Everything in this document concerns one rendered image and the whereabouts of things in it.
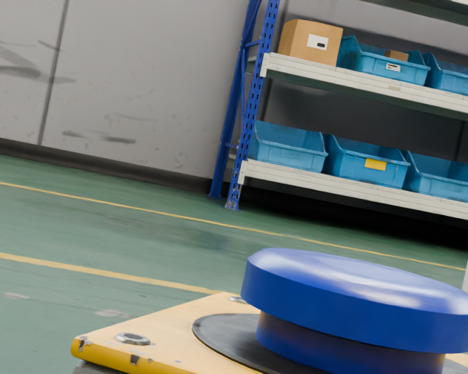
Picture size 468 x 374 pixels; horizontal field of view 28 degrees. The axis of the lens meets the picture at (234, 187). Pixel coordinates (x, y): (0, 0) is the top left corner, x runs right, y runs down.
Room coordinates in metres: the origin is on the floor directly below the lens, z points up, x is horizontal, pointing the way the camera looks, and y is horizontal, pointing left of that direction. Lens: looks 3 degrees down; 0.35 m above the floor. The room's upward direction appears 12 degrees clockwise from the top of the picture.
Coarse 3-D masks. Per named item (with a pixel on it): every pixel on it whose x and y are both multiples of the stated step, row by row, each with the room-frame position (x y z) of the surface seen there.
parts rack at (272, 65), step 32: (256, 0) 5.13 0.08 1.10; (384, 0) 5.26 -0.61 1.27; (416, 0) 5.24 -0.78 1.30; (448, 0) 4.73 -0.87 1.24; (256, 64) 4.57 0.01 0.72; (288, 64) 4.59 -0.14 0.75; (320, 64) 4.62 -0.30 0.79; (256, 96) 4.57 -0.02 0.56; (384, 96) 5.29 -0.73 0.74; (416, 96) 4.71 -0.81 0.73; (448, 96) 4.76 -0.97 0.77; (224, 128) 5.10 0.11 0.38; (224, 160) 5.12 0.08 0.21; (352, 192) 4.67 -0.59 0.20; (384, 192) 4.70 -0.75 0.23
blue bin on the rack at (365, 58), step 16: (352, 48) 4.92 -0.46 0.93; (368, 48) 5.21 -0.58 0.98; (384, 48) 5.23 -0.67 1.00; (352, 64) 4.88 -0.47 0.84; (368, 64) 4.72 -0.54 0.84; (384, 64) 4.73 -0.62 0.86; (400, 64) 4.75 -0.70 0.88; (416, 64) 4.76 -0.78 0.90; (400, 80) 4.77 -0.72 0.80; (416, 80) 4.78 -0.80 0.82
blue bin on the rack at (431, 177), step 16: (416, 160) 5.26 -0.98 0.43; (432, 160) 5.28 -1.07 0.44; (448, 160) 5.30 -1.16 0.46; (416, 176) 4.84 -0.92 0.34; (432, 176) 4.77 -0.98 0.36; (448, 176) 5.28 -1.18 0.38; (464, 176) 5.09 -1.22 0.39; (416, 192) 4.82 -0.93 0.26; (432, 192) 4.79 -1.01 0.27; (448, 192) 4.81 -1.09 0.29; (464, 192) 4.82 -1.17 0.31
